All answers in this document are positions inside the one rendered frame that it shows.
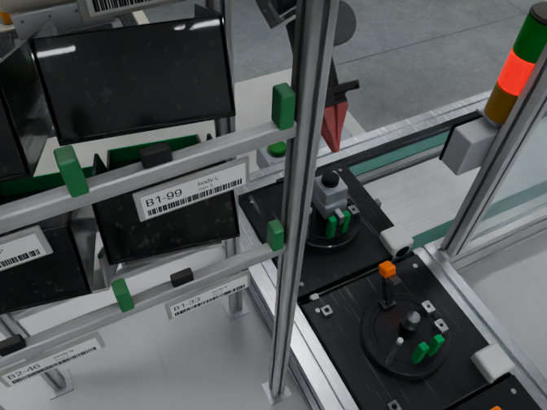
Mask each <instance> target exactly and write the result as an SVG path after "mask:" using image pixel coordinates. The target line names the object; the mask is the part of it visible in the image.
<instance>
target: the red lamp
mask: <svg viewBox="0 0 547 410"><path fill-rule="evenodd" d="M534 66H535V65H534V63H529V62H527V61H524V60H522V59H520V58H519V57H518V56H517V55H516V54H515V53H514V51H513V47H512V49H511V51H510V54H509V56H508V58H507V60H506V61H505V65H504V67H503V68H502V70H501V73H500V76H499V77H498V80H497V82H498V84H499V86H500V87H501V88H502V89H503V90H504V91H506V92H507V93H509V94H513V95H517V96H519V95H520V93H521V91H522V89H523V87H524V86H525V84H526V82H527V79H528V77H529V76H530V74H531V72H532V69H533V68H534Z"/></svg>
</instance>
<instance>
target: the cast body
mask: <svg viewBox="0 0 547 410"><path fill-rule="evenodd" d="M347 192H348V187H347V186H346V184H345V183H344V182H343V180H342V179H341V178H340V176H339V175H338V173H337V172H336V171H332V172H325V173H324V174H323V175H321V176H319V177H315V178H314V183H313V193H312V199H311V201H312V202H313V204H314V205H315V207H316V208H317V210H318V211H319V212H320V213H321V215H322V217H323V218H324V219H325V220H326V219H328V218H329V217H332V216H335V218H336V219H337V223H338V225H341V224H343V223H344V217H345V216H344V214H343V213H342V212H345V211H346V207H347V204H348V201H347V199H346V197H347Z"/></svg>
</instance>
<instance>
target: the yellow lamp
mask: <svg viewBox="0 0 547 410"><path fill-rule="evenodd" d="M517 99H518V96H517V95H513V94H509V93H507V92H506V91H504V90H503V89H502V88H501V87H500V86H499V84H498V82H496V84H495V86H494V88H493V90H492V92H491V94H490V97H489V99H488V101H487V103H486V105H485V108H484V112H485V114H486V115H487V117H488V118H489V119H491V120H493V121H494V122H497V123H498V124H505V122H506V120H507V118H508V116H509V114H510V112H511V110H512V109H513V107H514V105H515V103H516V101H517Z"/></svg>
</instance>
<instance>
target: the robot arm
mask: <svg viewBox="0 0 547 410"><path fill-rule="evenodd" d="M256 4H257V6H258V7H259V8H260V11H261V13H262V14H263V16H264V17H265V20H266V21H267V23H268V25H269V26H270V28H271V29H272V28H274V27H276V26H277V25H279V24H280V23H282V22H283V21H285V20H287V19H289V18H290V17H292V16H293V15H295V14H296V8H295V9H293V10H291V11H289V10H290V9H291V8H293V7H295V6H296V5H297V0H256ZM287 11H289V12H288V13H286V14H285V15H284V16H282V17H280V15H282V14H283V13H285V12H287ZM356 26H357V21H356V16H355V14H354V11H353V10H352V8H351V7H350V6H349V5H348V4H347V3H346V2H344V1H342V0H339V10H338V16H337V22H336V28H335V39H334V45H333V47H335V46H338V45H341V44H344V43H345V42H347V41H349V40H350V39H351V37H352V36H353V34H354V33H355V30H356ZM286 28H287V34H288V37H289V41H290V44H291V50H292V54H293V50H294V38H295V19H293V20H292V21H290V22H289V23H288V24H286ZM352 89H360V84H359V80H354V81H347V82H344V83H339V81H338V77H337V74H336V70H335V64H334V60H333V56H331V62H330V73H329V79H328V85H327V91H326V101H325V107H324V113H323V119H322V130H321V135H322V137H323V138H324V140H325V142H326V144H327V145H328V146H329V148H330V150H331V152H333V153H337V152H339V148H340V140H341V133H342V129H343V126H344V120H345V117H346V114H347V110H348V100H347V97H346V96H345V93H347V92H346V91H349V90H352Z"/></svg>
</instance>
